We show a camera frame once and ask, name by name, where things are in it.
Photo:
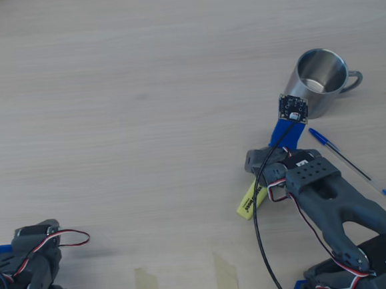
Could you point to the grey gripper with camera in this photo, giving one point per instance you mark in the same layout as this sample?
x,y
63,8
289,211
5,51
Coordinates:
x,y
255,158

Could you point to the yellow highlighter with black cap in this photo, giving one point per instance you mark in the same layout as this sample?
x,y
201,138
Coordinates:
x,y
248,207

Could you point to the blue ballpoint pen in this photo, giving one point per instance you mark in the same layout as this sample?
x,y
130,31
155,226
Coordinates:
x,y
319,137

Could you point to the wide yellowish masking tape strip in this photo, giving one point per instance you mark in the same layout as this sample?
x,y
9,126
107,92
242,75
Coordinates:
x,y
226,279

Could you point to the narrow yellowish masking tape strip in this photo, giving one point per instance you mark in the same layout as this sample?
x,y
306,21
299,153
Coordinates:
x,y
147,288

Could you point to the blue camera mount bracket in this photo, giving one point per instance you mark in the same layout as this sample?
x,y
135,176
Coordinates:
x,y
284,134

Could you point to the black camera circuit board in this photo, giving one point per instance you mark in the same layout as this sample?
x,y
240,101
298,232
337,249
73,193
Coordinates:
x,y
294,108

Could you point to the grey robot arm with camera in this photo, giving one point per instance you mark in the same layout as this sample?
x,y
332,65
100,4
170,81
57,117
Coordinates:
x,y
324,204

